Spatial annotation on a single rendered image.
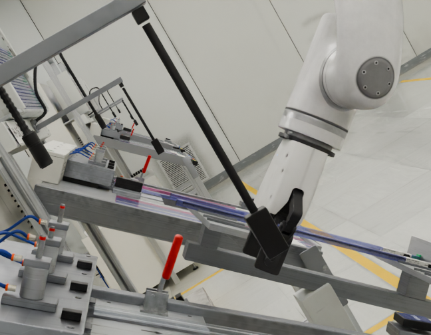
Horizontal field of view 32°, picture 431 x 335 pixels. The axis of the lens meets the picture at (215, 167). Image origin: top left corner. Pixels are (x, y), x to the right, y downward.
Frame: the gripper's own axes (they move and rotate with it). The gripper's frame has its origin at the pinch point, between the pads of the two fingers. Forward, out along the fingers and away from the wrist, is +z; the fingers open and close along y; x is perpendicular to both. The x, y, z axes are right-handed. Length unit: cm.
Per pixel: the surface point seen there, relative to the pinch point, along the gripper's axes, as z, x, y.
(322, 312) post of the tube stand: 9.1, 21.5, -32.3
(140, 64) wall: -62, -27, -749
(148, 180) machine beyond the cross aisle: 42, 18, -585
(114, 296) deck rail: 13.0, -14.8, -7.9
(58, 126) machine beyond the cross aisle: 18, -63, -440
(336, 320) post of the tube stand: 9.7, 24.4, -32.3
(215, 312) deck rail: 10.4, -1.1, -8.0
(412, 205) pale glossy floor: -20, 144, -308
